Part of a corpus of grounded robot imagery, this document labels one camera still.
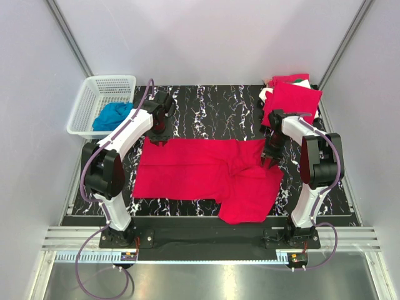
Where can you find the aluminium corner post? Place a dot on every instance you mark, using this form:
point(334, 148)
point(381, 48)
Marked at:
point(355, 24)
point(63, 25)

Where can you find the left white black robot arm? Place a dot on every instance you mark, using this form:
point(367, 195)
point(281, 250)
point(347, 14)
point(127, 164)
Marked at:
point(102, 173)

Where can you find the aluminium front rail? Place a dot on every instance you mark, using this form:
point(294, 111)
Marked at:
point(66, 242)

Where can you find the stack of folded shirts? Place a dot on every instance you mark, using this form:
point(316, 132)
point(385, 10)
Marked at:
point(297, 79)

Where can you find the folded red t-shirt on stack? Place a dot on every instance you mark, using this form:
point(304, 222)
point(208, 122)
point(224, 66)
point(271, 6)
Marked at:
point(292, 98)

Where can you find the small controller board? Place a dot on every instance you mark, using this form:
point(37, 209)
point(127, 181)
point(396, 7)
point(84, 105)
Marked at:
point(298, 257)
point(129, 256)

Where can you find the left aluminium corner post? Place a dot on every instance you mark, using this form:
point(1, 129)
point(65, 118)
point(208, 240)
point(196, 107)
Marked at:
point(63, 25)

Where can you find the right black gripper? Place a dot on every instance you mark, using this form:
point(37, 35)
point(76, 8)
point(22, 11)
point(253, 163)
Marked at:
point(275, 157)

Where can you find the white plastic basket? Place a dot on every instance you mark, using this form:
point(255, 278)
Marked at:
point(95, 93)

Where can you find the right aluminium corner post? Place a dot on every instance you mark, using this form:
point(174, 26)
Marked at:
point(355, 24)

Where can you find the black marble pattern mat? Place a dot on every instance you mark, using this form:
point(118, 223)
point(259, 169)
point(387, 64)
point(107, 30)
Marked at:
point(214, 112)

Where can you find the blue crumpled t-shirt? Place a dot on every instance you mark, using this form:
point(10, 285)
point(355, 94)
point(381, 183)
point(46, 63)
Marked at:
point(112, 116)

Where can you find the red t-shirt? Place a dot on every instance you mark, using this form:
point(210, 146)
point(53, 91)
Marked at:
point(227, 171)
point(292, 98)

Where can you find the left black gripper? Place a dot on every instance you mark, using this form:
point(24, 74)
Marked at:
point(164, 137)

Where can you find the left small controller board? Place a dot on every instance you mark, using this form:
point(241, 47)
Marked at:
point(129, 256)

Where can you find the right small controller board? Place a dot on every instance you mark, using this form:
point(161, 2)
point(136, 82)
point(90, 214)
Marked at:
point(298, 257)

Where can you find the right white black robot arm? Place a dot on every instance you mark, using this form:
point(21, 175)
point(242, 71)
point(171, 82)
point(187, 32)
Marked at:
point(321, 167)

